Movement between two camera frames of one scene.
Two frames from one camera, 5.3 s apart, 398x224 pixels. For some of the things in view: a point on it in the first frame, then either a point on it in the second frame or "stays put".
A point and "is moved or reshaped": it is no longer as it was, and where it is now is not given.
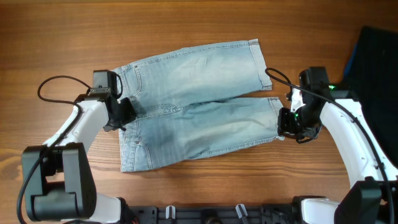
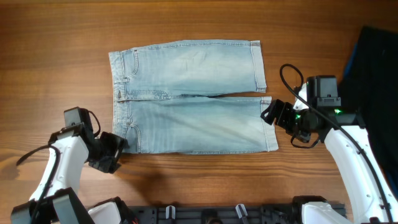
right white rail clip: (239, 211) stays put
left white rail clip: (167, 211) stays put
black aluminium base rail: (212, 214) stays put
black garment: (375, 77) stays put
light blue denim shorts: (194, 101) is moved or reshaped
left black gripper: (130, 116) to (117, 143)
